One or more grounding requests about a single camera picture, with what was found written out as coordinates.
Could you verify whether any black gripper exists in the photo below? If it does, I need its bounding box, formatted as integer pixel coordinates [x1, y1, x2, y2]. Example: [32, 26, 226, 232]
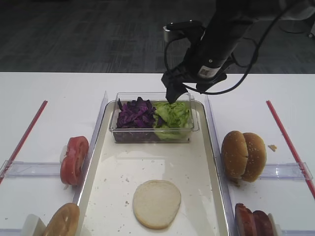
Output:
[161, 63, 227, 103]

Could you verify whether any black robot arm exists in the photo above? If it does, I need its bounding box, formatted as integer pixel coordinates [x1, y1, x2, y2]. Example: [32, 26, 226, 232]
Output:
[161, 0, 272, 104]

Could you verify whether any green lettuce pile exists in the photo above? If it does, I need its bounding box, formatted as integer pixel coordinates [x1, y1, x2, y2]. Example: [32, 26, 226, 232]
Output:
[153, 102, 191, 142]

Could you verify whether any white pusher block tomato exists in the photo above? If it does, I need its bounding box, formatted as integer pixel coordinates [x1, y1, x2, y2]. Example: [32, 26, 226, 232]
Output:
[60, 145, 67, 163]

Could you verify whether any tomato slice stack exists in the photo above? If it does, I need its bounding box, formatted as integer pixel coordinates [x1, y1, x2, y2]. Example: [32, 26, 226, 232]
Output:
[60, 136, 89, 186]

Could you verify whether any red meat patty left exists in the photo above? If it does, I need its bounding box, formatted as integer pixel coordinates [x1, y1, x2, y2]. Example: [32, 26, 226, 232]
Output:
[235, 203, 257, 236]

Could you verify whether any red meat patty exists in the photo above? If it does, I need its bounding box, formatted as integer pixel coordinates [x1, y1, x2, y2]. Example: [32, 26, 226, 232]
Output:
[252, 210, 274, 236]
[235, 203, 257, 236]

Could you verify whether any red meat patty right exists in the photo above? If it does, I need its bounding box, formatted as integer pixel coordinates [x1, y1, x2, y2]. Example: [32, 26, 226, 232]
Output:
[252, 210, 274, 236]

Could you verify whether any white pusher block meat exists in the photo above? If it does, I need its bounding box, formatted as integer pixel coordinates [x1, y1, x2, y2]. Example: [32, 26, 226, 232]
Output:
[268, 213, 282, 236]

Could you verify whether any purple cabbage pile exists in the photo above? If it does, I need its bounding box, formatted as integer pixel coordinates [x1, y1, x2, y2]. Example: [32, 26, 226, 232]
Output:
[117, 97, 165, 128]

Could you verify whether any clear plastic salad container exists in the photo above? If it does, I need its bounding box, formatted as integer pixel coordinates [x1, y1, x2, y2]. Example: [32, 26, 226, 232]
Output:
[109, 92, 199, 143]

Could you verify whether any clear long divider left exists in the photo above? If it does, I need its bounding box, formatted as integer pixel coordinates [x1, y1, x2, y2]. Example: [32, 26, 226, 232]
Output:
[72, 91, 108, 206]

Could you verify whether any clear long divider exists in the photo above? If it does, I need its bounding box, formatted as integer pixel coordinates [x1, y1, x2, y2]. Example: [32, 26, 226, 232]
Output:
[72, 91, 108, 206]
[205, 96, 239, 236]

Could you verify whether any clear long divider right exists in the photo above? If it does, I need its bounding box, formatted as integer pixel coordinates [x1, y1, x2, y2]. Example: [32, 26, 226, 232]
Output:
[205, 96, 239, 236]

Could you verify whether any sesame bun outer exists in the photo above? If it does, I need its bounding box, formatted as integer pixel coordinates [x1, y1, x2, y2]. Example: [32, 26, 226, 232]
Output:
[221, 131, 249, 179]

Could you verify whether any sesame bun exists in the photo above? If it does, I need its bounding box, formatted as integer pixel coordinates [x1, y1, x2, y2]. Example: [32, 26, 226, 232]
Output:
[242, 132, 267, 182]
[221, 131, 249, 179]

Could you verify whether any metal tray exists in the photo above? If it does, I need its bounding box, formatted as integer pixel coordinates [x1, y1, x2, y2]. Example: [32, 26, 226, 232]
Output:
[76, 102, 231, 236]

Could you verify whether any sesame bun inner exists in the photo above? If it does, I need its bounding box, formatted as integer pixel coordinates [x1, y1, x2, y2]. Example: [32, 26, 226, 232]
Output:
[242, 132, 267, 182]

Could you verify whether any bottom bun slice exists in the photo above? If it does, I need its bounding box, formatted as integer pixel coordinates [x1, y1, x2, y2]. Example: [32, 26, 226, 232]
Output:
[132, 180, 182, 230]

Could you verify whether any orange crumb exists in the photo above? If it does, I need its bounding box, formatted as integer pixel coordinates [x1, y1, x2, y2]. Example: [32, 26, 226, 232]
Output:
[268, 145, 277, 152]

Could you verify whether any red strip left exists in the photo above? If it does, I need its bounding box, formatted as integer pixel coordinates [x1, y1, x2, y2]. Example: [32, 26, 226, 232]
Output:
[0, 100, 48, 183]

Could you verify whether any red strip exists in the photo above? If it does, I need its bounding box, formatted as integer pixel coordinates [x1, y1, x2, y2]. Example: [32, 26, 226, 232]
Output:
[266, 100, 315, 198]
[0, 100, 48, 183]

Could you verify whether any red strip right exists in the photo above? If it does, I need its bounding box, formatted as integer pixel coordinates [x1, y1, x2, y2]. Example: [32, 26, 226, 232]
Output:
[266, 100, 315, 198]

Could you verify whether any brown bun slice left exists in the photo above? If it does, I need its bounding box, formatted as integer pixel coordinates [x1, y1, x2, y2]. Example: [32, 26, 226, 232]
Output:
[42, 203, 80, 236]

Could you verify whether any white pusher block lower left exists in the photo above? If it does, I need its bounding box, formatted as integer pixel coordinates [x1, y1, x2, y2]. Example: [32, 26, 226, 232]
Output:
[21, 214, 46, 236]

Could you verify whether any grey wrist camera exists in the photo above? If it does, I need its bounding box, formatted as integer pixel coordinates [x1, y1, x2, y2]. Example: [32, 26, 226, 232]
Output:
[163, 20, 206, 44]

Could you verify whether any black cable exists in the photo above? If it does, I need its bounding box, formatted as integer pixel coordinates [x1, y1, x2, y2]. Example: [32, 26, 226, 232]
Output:
[164, 0, 296, 95]

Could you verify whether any clear rail right upper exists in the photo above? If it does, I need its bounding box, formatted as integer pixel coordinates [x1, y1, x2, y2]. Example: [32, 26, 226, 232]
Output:
[259, 162, 313, 180]

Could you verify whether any clear rail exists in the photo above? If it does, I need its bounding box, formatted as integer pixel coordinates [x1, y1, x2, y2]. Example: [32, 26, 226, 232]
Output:
[259, 162, 313, 180]
[0, 160, 61, 178]
[281, 230, 315, 236]

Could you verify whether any clear rail left upper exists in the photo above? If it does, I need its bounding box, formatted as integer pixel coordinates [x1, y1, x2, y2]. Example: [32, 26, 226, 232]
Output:
[0, 160, 61, 178]

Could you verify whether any clear rail right lower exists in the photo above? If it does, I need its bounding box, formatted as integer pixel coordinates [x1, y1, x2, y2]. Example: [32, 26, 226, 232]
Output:
[281, 230, 315, 236]

